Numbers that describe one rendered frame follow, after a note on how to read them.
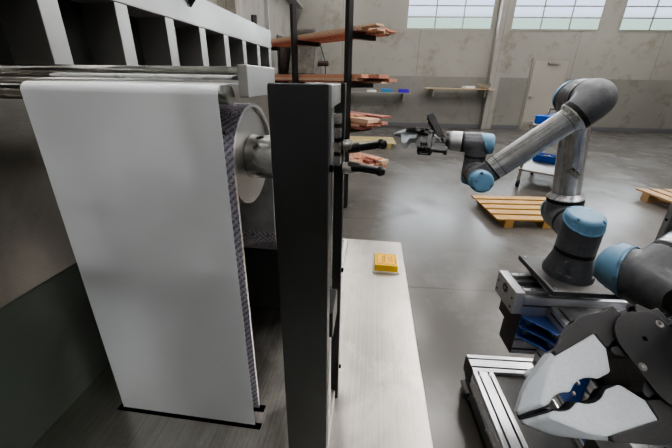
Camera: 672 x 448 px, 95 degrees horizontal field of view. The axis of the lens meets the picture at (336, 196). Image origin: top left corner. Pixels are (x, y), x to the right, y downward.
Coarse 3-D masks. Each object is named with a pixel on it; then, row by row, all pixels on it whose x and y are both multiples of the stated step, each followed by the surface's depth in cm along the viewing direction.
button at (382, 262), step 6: (378, 258) 96; (384, 258) 96; (390, 258) 96; (396, 258) 96; (378, 264) 93; (384, 264) 93; (390, 264) 93; (396, 264) 93; (378, 270) 94; (384, 270) 93; (390, 270) 93; (396, 270) 93
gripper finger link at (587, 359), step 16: (592, 336) 26; (576, 352) 25; (592, 352) 25; (544, 368) 25; (560, 368) 25; (576, 368) 25; (592, 368) 25; (608, 368) 25; (528, 384) 25; (544, 384) 24; (560, 384) 24; (528, 400) 24; (544, 400) 24
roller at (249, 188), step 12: (252, 108) 45; (252, 120) 45; (240, 132) 41; (252, 132) 45; (264, 132) 50; (240, 144) 41; (240, 156) 42; (240, 168) 42; (240, 180) 42; (252, 180) 46; (264, 180) 52; (240, 192) 42; (252, 192) 47
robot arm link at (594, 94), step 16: (592, 80) 91; (608, 80) 90; (576, 96) 91; (592, 96) 88; (608, 96) 87; (560, 112) 93; (576, 112) 89; (592, 112) 88; (608, 112) 90; (544, 128) 94; (560, 128) 92; (576, 128) 91; (512, 144) 99; (528, 144) 95; (544, 144) 94; (496, 160) 100; (512, 160) 98; (480, 176) 100; (496, 176) 101; (480, 192) 102
